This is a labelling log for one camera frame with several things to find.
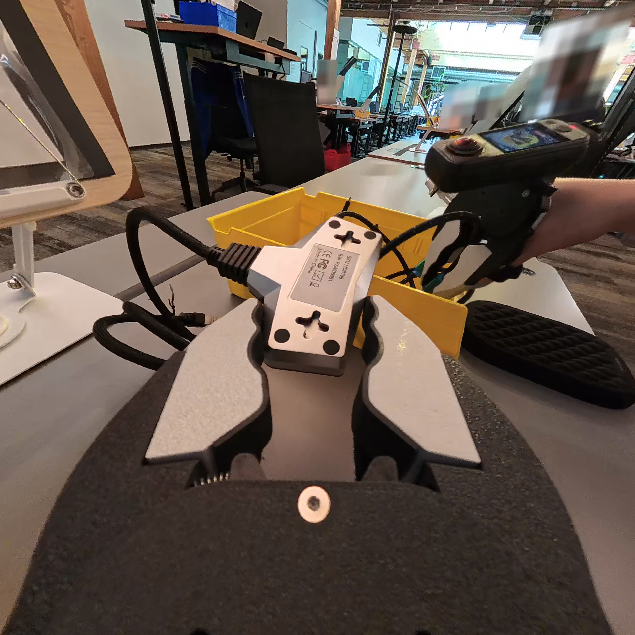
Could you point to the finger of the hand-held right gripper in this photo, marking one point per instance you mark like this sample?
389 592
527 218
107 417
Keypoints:
444 243
474 268

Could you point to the blue striped jacket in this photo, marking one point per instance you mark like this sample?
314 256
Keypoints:
213 99

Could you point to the wooden top desk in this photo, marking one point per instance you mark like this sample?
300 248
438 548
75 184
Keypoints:
198 29

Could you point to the yellow plastic bin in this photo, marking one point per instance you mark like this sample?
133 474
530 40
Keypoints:
411 317

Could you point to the blue plastic crate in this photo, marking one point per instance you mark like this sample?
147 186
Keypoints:
208 15

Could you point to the black laptop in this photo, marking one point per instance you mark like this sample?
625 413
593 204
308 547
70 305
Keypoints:
248 22

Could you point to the black mesh office chair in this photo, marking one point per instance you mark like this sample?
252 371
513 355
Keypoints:
287 129

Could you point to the wooden sign board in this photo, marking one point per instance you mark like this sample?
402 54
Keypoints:
109 134

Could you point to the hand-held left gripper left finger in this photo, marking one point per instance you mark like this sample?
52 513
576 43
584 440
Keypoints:
213 387

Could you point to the person's right hand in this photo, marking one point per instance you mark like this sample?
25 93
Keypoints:
545 233

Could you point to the red bag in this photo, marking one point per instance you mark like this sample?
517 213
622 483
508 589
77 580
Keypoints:
337 158

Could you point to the black metal pole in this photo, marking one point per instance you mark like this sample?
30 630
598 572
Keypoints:
166 99

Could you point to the instruction sheet in clear sleeve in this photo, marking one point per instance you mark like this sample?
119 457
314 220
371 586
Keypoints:
20 149

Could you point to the person's right forearm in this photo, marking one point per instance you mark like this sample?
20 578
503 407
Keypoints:
595 208

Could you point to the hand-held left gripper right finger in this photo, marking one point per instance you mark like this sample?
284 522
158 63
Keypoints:
411 387

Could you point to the white tablet stand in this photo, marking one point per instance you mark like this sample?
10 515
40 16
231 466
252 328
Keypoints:
59 322

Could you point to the black ribbed rubber pad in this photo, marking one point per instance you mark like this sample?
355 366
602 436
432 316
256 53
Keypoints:
545 347

